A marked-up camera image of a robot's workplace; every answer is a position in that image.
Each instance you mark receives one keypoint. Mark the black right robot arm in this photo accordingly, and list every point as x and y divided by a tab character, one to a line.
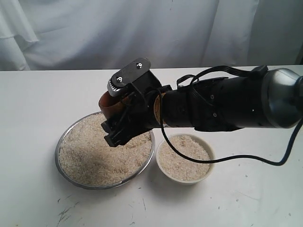
260	98

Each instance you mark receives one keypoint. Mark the white backdrop cloth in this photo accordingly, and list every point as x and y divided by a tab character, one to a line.
108	34

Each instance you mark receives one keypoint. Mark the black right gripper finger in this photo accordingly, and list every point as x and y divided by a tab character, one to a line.
122	127

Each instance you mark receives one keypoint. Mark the metal plate of rice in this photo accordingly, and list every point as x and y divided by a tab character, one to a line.
83	157

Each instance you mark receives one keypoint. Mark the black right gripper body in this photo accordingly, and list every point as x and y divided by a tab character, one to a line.
143	93

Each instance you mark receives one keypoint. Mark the brown wooden cup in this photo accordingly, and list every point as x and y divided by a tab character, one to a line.
113	107

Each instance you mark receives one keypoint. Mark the small white rice bowl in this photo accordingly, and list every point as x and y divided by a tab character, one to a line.
180	169

